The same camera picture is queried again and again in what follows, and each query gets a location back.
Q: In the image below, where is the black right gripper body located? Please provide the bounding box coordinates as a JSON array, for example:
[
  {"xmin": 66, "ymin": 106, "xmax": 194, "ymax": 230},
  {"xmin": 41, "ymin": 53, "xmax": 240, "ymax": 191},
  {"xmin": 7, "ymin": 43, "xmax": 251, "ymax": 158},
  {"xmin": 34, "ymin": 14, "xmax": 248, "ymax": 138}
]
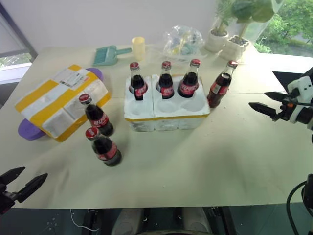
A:
[{"xmin": 271, "ymin": 94, "xmax": 298, "ymax": 122}]

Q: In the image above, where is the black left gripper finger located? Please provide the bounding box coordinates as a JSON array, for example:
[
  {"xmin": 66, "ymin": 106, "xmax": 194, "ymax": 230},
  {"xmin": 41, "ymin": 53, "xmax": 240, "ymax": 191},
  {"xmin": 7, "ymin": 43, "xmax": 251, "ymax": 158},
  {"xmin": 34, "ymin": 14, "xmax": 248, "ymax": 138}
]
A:
[
  {"xmin": 0, "ymin": 167, "xmax": 26, "ymax": 187},
  {"xmin": 16, "ymin": 172, "xmax": 48, "ymax": 204}
]

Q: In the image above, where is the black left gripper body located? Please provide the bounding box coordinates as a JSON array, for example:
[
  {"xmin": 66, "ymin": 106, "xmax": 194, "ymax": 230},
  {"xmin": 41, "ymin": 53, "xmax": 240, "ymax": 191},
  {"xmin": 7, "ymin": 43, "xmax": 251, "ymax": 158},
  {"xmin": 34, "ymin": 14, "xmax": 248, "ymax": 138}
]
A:
[{"xmin": 0, "ymin": 183, "xmax": 19, "ymax": 216}]

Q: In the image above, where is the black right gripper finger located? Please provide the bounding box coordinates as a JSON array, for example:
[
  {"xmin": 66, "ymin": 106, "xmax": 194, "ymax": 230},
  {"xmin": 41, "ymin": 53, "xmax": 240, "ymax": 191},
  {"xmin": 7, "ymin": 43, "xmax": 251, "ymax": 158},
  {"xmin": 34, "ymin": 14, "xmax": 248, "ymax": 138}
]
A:
[
  {"xmin": 264, "ymin": 91, "xmax": 292, "ymax": 101},
  {"xmin": 248, "ymin": 102, "xmax": 280, "ymax": 121}
]

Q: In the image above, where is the glass cola bottle red cap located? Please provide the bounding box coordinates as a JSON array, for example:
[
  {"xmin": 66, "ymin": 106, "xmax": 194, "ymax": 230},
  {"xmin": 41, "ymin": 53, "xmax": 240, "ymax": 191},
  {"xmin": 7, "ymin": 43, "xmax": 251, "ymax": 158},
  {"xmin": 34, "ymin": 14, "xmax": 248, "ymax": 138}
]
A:
[
  {"xmin": 128, "ymin": 62, "xmax": 150, "ymax": 102},
  {"xmin": 177, "ymin": 58, "xmax": 202, "ymax": 99},
  {"xmin": 84, "ymin": 127, "xmax": 122, "ymax": 168},
  {"xmin": 157, "ymin": 61, "xmax": 175, "ymax": 100},
  {"xmin": 207, "ymin": 60, "xmax": 239, "ymax": 109},
  {"xmin": 78, "ymin": 93, "xmax": 115, "ymax": 137}
]

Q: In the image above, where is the yellow and white parcel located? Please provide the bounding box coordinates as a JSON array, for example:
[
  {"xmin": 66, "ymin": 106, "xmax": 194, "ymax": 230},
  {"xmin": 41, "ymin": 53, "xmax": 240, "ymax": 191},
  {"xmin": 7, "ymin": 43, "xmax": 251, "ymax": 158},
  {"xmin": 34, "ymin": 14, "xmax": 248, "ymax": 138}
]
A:
[{"xmin": 14, "ymin": 64, "xmax": 112, "ymax": 143}]

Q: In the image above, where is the white foam bottle tray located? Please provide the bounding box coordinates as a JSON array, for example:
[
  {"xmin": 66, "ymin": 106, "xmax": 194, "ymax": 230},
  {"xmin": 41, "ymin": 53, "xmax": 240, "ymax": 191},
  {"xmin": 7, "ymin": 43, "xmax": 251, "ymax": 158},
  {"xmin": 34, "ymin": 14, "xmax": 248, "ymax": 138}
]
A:
[{"xmin": 123, "ymin": 72, "xmax": 211, "ymax": 133}]

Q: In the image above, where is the black flat mat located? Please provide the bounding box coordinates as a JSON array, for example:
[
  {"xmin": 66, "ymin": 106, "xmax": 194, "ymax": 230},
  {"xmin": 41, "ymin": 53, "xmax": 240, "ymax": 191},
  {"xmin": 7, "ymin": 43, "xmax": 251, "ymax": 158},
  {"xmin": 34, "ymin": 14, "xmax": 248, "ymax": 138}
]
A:
[{"xmin": 272, "ymin": 70, "xmax": 313, "ymax": 94}]

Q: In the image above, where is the purple plastic tray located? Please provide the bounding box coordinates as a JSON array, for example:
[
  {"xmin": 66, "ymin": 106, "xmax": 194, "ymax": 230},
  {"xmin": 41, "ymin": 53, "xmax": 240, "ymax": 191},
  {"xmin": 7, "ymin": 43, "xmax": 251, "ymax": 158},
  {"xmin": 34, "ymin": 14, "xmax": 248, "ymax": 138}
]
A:
[{"xmin": 18, "ymin": 67, "xmax": 106, "ymax": 141}]

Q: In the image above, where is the broad-leaved plant in white pot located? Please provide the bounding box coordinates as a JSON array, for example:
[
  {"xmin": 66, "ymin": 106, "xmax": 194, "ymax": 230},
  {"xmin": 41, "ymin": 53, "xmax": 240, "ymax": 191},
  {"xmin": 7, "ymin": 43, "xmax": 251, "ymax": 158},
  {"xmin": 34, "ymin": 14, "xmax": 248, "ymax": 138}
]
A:
[{"xmin": 221, "ymin": 0, "xmax": 275, "ymax": 61}]

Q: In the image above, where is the small-leaved plant in white pot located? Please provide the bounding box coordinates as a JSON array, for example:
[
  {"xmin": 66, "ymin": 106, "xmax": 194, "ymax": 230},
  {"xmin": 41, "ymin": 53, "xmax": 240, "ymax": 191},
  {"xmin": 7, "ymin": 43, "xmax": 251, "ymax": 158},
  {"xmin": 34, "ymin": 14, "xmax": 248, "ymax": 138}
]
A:
[{"xmin": 204, "ymin": 0, "xmax": 236, "ymax": 53}]

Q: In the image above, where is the clear plastic bag with items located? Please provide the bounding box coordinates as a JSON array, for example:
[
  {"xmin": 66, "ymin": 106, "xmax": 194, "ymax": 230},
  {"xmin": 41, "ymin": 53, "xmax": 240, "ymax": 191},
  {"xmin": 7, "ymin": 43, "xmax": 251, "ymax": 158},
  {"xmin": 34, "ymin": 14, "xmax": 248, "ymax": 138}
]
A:
[{"xmin": 163, "ymin": 24, "xmax": 205, "ymax": 58}]

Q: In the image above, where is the cream plastic cup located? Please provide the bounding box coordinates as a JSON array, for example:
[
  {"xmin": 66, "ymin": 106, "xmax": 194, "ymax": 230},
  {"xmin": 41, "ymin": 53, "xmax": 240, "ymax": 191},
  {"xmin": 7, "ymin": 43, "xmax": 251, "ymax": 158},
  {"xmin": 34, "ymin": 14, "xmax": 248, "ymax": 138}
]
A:
[{"xmin": 132, "ymin": 36, "xmax": 146, "ymax": 62}]

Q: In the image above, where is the teal plastic dustpan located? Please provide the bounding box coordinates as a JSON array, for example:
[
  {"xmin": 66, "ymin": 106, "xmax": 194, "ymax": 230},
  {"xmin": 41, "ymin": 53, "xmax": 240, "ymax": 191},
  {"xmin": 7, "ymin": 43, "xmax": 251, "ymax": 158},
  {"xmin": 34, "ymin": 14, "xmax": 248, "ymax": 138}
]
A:
[{"xmin": 92, "ymin": 45, "xmax": 133, "ymax": 67}]

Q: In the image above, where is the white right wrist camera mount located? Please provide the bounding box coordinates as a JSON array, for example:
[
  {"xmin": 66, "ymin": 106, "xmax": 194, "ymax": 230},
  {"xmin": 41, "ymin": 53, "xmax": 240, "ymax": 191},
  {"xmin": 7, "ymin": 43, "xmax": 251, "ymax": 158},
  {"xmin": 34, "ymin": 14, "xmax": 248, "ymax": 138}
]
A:
[{"xmin": 287, "ymin": 75, "xmax": 313, "ymax": 123}]

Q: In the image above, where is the thin white cord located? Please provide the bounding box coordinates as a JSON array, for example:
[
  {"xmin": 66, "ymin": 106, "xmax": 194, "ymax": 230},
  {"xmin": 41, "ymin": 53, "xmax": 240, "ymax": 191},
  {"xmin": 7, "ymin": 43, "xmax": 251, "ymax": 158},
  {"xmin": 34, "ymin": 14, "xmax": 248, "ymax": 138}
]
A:
[{"xmin": 70, "ymin": 209, "xmax": 100, "ymax": 232}]

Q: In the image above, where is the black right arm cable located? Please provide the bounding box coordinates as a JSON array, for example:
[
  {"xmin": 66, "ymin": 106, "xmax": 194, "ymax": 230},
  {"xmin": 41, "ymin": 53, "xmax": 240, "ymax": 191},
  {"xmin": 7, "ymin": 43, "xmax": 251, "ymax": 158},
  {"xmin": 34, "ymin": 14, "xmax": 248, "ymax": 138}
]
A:
[{"xmin": 286, "ymin": 180, "xmax": 313, "ymax": 235}]

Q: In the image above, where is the dark window frame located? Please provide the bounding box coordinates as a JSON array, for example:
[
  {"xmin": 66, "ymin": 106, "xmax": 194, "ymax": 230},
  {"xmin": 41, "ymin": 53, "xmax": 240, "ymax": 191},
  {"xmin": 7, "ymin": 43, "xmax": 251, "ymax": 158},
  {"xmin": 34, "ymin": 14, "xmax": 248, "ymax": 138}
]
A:
[{"xmin": 0, "ymin": 3, "xmax": 38, "ymax": 65}]

